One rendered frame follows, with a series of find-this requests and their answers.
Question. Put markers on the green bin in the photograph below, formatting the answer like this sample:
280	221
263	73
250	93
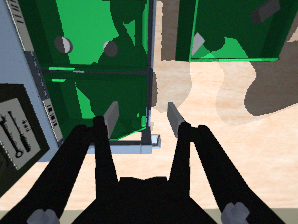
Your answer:
228	30
88	24
78	97

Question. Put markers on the dark green tool case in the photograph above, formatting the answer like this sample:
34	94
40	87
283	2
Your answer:
22	142

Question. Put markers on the dark grey metal shelf rack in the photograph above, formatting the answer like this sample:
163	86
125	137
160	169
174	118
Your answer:
19	65

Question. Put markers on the grey steel disc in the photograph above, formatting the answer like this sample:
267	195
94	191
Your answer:
63	45
110	48

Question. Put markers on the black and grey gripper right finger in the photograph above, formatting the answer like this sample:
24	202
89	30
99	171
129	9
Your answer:
237	203

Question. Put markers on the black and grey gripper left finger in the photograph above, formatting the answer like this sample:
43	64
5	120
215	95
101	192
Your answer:
46	200

